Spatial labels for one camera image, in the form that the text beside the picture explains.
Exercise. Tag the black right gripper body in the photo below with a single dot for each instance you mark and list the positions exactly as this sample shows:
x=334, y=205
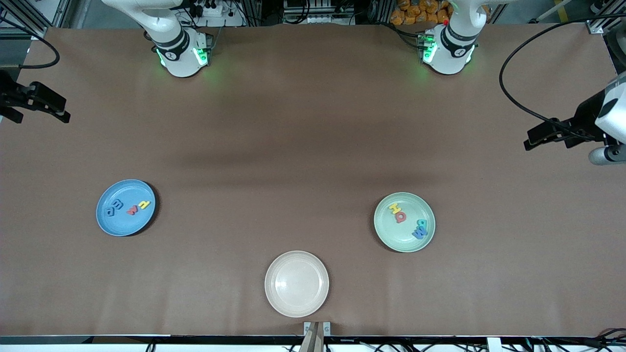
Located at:
x=11, y=95

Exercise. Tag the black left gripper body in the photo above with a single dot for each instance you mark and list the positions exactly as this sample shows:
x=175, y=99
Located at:
x=583, y=119

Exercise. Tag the blue lowercase letter m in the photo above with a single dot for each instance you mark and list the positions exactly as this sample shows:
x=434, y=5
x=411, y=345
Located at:
x=118, y=204

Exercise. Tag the blue lowercase letter a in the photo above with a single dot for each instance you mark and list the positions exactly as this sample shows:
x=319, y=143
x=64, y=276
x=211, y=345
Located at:
x=108, y=212

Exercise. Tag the red lowercase letter w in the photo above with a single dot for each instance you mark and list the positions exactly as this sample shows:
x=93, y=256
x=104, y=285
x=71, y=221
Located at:
x=132, y=210

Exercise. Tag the yellow lowercase letter r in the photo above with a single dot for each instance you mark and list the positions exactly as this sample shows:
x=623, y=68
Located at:
x=144, y=205

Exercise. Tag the teal capital letter R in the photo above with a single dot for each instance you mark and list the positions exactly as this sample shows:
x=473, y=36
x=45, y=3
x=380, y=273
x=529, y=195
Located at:
x=423, y=222

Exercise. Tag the blue capital letter M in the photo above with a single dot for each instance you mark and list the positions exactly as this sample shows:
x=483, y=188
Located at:
x=419, y=232

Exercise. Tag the yellow capital letter H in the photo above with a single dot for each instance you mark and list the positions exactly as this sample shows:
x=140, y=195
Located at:
x=394, y=208

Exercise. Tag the red capital letter Q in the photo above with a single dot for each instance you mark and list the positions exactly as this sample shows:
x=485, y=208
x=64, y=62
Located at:
x=398, y=218

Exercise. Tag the green plate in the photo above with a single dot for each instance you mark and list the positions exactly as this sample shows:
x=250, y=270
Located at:
x=391, y=234

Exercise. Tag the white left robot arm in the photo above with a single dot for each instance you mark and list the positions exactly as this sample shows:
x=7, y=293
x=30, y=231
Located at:
x=450, y=58

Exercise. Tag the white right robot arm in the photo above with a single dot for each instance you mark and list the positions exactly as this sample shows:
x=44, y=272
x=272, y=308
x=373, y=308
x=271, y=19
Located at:
x=178, y=63

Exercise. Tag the blue plate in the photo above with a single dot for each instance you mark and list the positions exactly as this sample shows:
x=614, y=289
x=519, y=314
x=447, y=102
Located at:
x=125, y=225

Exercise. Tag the orange snack packets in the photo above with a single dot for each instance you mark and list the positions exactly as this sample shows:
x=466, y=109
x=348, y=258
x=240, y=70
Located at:
x=415, y=12

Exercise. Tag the white power strip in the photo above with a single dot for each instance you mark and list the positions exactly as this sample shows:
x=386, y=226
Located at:
x=222, y=19

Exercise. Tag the black equipment rack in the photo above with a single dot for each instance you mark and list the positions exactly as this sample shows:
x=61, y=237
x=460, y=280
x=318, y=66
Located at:
x=318, y=12

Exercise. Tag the beige plate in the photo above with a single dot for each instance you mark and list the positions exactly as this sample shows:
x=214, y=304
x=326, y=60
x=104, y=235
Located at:
x=297, y=283

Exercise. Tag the aluminium frame post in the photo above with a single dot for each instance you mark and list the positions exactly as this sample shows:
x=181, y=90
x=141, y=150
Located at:
x=39, y=33
x=595, y=27

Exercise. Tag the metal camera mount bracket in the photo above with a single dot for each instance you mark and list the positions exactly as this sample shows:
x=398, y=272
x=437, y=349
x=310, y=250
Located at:
x=317, y=330

